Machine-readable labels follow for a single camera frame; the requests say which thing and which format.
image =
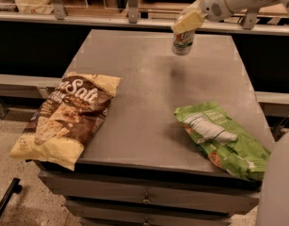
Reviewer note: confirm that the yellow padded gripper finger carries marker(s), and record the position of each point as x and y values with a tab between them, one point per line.
188	22
194	8

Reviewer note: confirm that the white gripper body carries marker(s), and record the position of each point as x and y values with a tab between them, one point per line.
213	3

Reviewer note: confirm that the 7up soda can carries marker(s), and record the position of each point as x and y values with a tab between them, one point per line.
182	43

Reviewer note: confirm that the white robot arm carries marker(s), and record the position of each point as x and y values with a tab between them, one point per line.
273	208

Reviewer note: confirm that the green rice chip bag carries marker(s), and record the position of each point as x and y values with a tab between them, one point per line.
224	141

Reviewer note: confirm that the brown sea salt chip bag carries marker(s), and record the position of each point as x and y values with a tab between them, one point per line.
68	120

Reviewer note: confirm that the grey drawer cabinet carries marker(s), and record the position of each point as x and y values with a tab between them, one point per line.
141	168

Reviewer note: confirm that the black chair leg left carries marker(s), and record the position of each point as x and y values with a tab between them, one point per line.
13	188

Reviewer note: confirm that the grey metal rail with brackets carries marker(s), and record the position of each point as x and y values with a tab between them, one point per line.
130	18

